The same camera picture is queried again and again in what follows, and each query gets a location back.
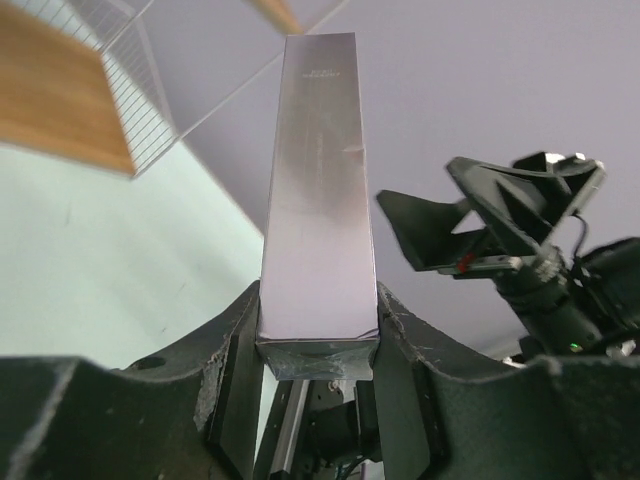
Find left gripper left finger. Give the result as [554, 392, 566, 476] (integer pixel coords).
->
[1, 284, 263, 479]

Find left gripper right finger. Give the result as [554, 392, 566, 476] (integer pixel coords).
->
[374, 287, 639, 479]

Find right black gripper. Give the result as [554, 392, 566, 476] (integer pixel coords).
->
[376, 154, 606, 278]

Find plain silver toothpaste box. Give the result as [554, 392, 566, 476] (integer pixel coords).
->
[256, 33, 379, 380]

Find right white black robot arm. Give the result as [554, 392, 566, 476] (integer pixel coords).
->
[376, 152, 639, 358]

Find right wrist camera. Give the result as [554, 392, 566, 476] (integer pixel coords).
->
[511, 151, 604, 175]

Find white wire wooden shelf rack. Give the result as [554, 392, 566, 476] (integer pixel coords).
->
[0, 0, 351, 181]

